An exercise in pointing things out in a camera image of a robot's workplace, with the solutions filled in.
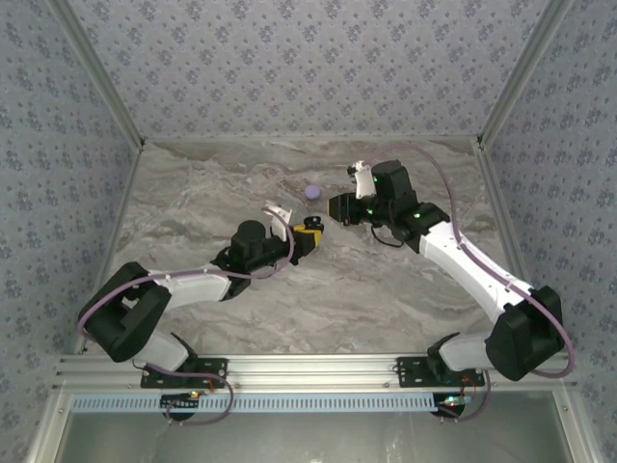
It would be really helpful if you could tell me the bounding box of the small controller board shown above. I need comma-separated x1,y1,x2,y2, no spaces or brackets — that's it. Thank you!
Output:
433,393,471,417
161,391,202,412

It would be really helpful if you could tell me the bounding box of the grey metal lower panel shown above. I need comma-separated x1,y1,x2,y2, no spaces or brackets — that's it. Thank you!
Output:
55,390,577,463

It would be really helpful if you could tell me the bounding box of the black camera cable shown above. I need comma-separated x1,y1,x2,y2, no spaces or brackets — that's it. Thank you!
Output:
369,222,407,248

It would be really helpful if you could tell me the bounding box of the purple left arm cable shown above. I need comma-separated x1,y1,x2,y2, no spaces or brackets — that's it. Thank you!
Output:
76,225,297,428

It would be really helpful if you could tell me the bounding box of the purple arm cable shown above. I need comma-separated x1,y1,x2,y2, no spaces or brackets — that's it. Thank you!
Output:
363,146,577,423
76,225,297,428

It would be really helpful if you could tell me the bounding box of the aluminium side rail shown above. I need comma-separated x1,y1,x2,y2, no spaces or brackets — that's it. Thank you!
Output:
74,137,148,356
474,137,551,353

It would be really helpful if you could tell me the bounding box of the aluminium front rail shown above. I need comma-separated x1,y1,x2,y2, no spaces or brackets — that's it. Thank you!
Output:
55,354,578,391

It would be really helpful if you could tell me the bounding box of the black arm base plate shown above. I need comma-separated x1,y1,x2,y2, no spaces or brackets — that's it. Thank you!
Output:
140,357,228,389
396,356,486,390

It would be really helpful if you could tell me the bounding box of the slotted white cable duct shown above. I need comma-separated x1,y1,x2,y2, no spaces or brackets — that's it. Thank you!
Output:
70,391,438,415

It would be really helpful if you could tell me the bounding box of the aluminium frame corner post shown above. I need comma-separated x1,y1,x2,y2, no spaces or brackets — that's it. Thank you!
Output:
475,0,577,147
47,0,147,147

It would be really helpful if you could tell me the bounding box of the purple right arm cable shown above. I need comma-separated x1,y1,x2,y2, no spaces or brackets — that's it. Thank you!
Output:
363,146,577,423

